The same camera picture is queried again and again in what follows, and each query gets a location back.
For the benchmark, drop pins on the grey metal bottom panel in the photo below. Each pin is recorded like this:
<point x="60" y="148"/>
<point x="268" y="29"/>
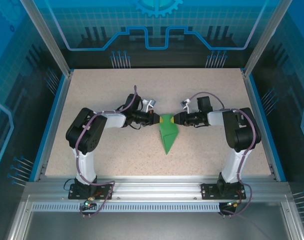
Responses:
<point x="154" y="227"/>

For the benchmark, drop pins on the aluminium lower frame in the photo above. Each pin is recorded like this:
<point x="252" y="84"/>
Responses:
<point x="20" y="220"/>

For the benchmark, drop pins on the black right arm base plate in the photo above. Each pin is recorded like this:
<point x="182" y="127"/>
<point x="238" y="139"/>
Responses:
<point x="209" y="192"/>

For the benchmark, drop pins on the blue printed panel with gear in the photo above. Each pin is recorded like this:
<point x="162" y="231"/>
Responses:
<point x="91" y="25"/>

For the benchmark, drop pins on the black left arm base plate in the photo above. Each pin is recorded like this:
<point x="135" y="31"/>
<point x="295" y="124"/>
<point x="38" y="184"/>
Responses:
<point x="77" y="192"/>

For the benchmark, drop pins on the small LED connector module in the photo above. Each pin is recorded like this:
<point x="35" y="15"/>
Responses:
<point x="232" y="204"/>
<point x="88" y="203"/>

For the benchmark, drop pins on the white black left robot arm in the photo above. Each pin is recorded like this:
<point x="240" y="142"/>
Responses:
<point x="85" y="165"/>

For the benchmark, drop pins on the green paper sheet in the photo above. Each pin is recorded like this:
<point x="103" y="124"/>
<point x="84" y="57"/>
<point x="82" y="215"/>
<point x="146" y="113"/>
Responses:
<point x="168" y="135"/>

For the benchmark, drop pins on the blue side trim strip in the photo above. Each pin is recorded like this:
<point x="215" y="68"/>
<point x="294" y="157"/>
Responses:
<point x="257" y="95"/>
<point x="49" y="125"/>

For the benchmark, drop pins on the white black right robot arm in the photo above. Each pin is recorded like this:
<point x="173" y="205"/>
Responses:
<point x="232" y="167"/>

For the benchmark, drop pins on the blue printed side panel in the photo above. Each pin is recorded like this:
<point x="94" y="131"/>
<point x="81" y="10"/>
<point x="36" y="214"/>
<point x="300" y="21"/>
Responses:
<point x="12" y="100"/>
<point x="291" y="100"/>

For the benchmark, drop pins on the aluminium cross beam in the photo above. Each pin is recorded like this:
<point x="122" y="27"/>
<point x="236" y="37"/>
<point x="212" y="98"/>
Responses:
<point x="154" y="187"/>

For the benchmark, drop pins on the aluminium frame post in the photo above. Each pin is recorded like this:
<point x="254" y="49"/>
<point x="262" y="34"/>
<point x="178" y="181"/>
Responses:
<point x="265" y="37"/>
<point x="52" y="40"/>

